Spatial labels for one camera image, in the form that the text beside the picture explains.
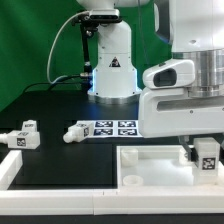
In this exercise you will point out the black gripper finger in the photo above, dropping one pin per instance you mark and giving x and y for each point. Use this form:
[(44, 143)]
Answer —
[(221, 141), (183, 140)]

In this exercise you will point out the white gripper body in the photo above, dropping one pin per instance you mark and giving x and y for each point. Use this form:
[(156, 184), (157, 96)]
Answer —
[(169, 112)]

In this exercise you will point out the white square table top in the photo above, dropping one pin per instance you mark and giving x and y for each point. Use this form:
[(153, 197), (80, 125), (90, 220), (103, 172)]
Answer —
[(161, 170)]

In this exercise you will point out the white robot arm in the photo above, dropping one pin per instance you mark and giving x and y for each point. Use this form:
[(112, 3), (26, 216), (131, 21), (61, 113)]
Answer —
[(194, 28)]

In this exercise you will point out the fiducial marker sheet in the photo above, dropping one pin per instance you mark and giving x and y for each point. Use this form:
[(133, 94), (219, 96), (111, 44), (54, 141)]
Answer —
[(113, 128)]

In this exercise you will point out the white U-shaped obstacle fence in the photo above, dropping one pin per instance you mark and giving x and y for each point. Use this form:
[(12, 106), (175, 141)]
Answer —
[(92, 201)]

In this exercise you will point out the green backdrop curtain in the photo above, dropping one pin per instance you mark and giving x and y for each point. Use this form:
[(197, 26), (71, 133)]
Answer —
[(27, 31)]

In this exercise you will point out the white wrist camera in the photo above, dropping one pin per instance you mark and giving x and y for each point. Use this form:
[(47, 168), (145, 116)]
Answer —
[(173, 73)]

